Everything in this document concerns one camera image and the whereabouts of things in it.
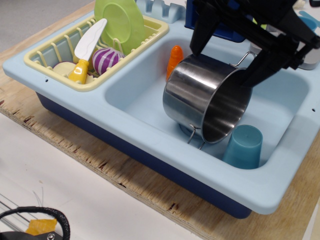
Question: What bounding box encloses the light blue toy sink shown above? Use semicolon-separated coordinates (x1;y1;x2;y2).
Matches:
3;13;320;218

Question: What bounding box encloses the orange toy carrot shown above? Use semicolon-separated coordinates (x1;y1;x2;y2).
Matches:
166;45;184;81

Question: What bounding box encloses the green plastic plate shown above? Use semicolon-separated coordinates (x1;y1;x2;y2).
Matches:
94;0;145;55

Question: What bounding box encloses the white knife yellow handle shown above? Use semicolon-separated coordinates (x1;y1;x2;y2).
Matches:
68;18;108;84

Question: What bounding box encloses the grey toy faucet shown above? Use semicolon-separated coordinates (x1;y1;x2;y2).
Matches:
249;25;320;70

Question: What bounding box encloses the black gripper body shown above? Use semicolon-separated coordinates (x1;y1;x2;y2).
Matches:
194;0;320;69

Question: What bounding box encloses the teal plastic cup upside down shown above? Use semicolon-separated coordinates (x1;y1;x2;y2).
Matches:
222;125;263;170

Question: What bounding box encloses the wooden plywood board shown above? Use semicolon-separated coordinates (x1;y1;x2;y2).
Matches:
0;2;320;240

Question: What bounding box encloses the yellow tape piece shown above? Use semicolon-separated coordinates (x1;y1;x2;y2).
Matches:
25;218;57;236

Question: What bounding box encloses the light blue utensil holder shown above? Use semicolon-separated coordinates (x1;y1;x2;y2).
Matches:
135;0;186;24

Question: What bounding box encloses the cream plastic plate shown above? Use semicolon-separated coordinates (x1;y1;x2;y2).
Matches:
53;61;94;84

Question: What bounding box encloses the stainless steel pot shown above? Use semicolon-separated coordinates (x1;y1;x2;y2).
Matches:
162;54;253;144

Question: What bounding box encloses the purple striped toy onion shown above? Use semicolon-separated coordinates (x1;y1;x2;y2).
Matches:
92;47;125;75

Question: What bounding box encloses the yellow dish drying rack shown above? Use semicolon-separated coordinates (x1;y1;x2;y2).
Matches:
23;14;169;92

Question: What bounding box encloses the dark blue plastic box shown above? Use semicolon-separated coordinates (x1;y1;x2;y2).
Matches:
185;0;246;43

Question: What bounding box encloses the blue cup with handle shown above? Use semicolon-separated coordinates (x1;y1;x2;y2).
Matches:
298;10;320;34

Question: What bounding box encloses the black braided cable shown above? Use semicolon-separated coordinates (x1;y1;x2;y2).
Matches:
0;206;70;240

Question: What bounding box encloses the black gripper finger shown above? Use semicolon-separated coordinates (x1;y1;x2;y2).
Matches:
190;6;221;56
240;50;288;88

